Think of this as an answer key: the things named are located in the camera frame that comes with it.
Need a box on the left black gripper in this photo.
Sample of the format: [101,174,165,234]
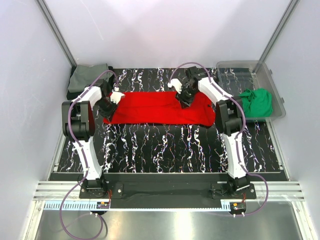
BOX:
[96,97,120,122]

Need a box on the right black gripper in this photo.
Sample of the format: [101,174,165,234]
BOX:
[174,85,198,110]

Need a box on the red t shirt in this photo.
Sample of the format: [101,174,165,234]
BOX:
[103,91,216,127]

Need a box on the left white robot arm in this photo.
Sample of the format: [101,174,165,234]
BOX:
[61,79,118,198]

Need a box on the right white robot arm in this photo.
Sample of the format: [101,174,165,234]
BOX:
[167,66,250,199]

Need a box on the folded grey t shirt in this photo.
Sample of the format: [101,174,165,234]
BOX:
[67,64,111,93]

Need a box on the folded black t shirt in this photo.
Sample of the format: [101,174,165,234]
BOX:
[66,65,115,100]

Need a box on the clear plastic bin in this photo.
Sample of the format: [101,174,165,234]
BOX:
[216,60,286,122]

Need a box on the green t shirt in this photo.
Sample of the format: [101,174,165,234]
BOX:
[238,88,273,118]

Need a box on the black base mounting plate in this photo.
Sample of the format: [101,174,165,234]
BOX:
[79,172,256,210]

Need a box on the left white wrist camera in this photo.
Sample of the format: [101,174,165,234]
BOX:
[110,87,125,105]

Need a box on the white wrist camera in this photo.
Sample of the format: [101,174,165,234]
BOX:
[110,87,125,105]
[167,78,183,94]

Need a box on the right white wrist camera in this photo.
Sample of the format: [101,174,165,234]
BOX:
[167,78,183,94]

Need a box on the left aluminium corner post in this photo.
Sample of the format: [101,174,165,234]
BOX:
[35,0,77,67]

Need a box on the aluminium corner post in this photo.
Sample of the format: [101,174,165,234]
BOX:
[259,0,300,62]
[35,0,77,67]

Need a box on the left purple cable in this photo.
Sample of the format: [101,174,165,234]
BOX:
[59,69,120,238]

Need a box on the aluminium frame rail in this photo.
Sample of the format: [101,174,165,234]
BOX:
[34,181,305,202]

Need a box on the white slotted cable duct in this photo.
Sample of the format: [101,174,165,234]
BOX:
[43,200,231,212]

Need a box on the right aluminium corner post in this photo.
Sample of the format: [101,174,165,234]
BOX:
[259,0,300,62]

